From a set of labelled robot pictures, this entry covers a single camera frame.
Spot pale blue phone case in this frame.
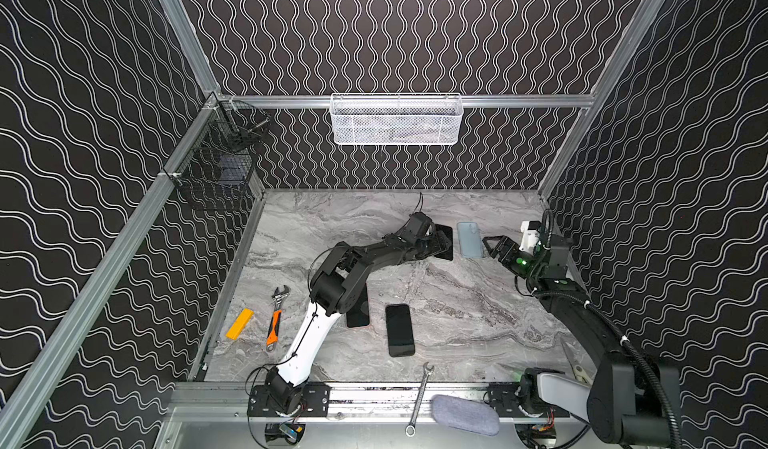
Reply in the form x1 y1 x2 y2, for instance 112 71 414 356
457 222 484 259

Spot black phone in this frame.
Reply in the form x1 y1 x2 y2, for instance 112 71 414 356
385 304 415 358
346 286 370 328

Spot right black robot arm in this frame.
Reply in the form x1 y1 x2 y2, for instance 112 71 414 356
483 235 682 448

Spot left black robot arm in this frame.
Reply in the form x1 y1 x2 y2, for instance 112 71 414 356
264 211 453 414

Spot white scissors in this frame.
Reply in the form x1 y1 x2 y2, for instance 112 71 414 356
560 340 594 386

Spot grey cloth pad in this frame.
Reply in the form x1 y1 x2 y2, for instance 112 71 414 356
431 395 500 437

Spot silver wrench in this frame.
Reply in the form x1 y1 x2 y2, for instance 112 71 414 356
404 362 434 438

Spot yellow block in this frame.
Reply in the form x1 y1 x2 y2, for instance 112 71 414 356
226 308 254 341

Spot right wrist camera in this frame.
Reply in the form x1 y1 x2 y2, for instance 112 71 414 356
519 220 541 255

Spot white wire basket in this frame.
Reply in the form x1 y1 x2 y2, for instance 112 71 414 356
329 93 464 146

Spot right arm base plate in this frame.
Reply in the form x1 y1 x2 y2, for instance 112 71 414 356
482 382 570 421

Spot orange handled adjustable wrench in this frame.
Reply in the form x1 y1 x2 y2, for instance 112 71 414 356
265 285 291 352

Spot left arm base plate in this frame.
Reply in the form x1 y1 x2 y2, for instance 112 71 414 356
247 382 331 418

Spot black wire basket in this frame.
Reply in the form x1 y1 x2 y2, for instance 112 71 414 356
170 94 273 214

